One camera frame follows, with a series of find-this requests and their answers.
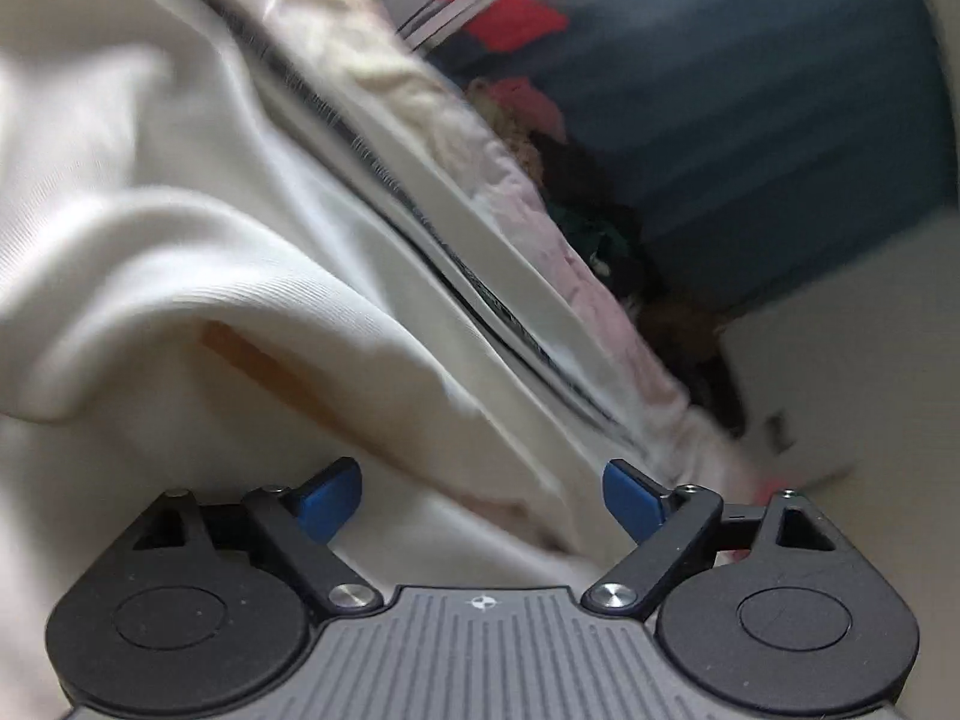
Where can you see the red cloth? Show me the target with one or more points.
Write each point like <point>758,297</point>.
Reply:
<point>510,15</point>

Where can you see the pile of dark clothes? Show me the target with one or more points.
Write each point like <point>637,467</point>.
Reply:
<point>592,217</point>

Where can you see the cream white zip jacket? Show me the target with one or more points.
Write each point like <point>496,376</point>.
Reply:
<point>187,240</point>

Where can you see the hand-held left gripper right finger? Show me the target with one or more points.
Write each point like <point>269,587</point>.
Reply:
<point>628,499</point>

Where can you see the dark blue storage bin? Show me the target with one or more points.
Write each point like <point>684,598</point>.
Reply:
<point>750,105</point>

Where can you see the pale pink quilted blanket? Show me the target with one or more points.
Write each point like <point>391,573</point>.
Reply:
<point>517,195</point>

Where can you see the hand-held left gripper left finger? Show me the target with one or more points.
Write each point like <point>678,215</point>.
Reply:
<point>331,501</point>

